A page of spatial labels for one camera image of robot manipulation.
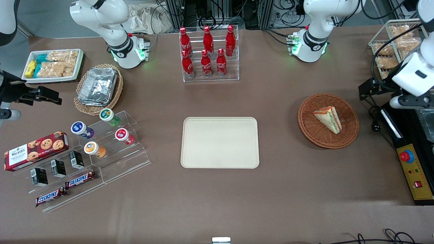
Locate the red cola bottle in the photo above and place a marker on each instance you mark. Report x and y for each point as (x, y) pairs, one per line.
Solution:
(206, 65)
(221, 64)
(208, 40)
(185, 42)
(230, 40)
(188, 66)

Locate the wrapped triangle sandwich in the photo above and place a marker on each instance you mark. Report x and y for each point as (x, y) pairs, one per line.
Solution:
(329, 118)

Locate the shiny metal container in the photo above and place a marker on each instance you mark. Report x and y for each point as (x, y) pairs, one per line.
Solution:
(426, 125)

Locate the brown wicker basket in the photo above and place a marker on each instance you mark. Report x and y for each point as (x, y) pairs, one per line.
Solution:
(308, 125)

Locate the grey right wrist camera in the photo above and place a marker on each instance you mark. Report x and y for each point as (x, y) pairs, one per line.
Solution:
(9, 114)

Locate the yellow emergency stop panel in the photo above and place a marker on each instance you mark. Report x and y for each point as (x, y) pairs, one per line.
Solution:
(415, 173)

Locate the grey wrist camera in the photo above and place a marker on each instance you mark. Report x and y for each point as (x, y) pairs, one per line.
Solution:
(410, 102)
(9, 114)

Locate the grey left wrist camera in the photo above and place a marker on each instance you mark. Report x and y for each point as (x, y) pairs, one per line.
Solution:
(410, 102)

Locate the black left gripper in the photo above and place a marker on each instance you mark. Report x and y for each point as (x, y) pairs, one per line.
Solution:
(380, 85)

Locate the yellow snack pack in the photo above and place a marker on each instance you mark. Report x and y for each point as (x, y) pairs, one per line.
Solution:
(30, 68)

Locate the orange lid gum jar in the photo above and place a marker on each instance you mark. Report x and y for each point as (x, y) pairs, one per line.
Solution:
(92, 148)

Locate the green lid gum jar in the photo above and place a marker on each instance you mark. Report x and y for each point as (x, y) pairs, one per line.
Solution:
(107, 115)

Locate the beige plastic tray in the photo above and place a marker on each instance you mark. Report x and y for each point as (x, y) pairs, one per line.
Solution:
(219, 142)

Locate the clear acrylic stepped display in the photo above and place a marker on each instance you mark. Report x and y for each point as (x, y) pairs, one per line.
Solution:
(129, 159)
(78, 195)

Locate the clear bagged pastry pack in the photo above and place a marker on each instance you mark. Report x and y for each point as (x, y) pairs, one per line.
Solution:
(386, 62)
(407, 44)
(385, 49)
(401, 31)

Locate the crumpled clear plastic bag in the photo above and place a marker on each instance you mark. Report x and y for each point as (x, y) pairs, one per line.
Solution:
(149, 18)

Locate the rice cracker pack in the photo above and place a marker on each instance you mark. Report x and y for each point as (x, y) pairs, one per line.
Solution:
(62, 56)
(54, 69)

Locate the purple lid gum jar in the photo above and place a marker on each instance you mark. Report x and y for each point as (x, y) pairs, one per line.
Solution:
(79, 128)

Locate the Snickers chocolate bar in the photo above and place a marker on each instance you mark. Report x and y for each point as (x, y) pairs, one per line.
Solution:
(51, 197)
(80, 179)

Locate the background equipment rack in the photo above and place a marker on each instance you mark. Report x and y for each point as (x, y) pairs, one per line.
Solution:
(220, 12)

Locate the light tan wicker basket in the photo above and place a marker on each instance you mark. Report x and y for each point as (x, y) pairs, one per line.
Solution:
(96, 110)

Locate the teal snack pack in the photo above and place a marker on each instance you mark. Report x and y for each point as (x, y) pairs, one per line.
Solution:
(36, 71)
(42, 58)

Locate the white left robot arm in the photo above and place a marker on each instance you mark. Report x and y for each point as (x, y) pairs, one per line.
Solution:
(315, 20)

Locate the clear acrylic bottle rack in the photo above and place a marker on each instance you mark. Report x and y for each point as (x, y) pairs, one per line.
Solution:
(234, 67)

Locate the red lid gum jar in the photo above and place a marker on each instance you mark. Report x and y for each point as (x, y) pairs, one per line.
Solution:
(122, 135)

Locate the small black box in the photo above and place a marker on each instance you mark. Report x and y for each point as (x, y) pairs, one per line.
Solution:
(76, 159)
(58, 168)
(39, 177)

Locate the silver foil tray stack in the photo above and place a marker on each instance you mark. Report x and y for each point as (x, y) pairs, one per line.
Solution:
(98, 86)

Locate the red tartan cookie box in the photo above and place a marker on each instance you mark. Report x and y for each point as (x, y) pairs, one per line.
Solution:
(34, 152)

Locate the black control box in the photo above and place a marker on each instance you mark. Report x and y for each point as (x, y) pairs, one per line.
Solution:
(407, 132)

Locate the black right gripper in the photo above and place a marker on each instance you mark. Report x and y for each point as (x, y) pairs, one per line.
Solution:
(13, 92)

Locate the white rectangular snack tray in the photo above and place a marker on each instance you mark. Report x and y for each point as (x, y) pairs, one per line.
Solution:
(78, 67)

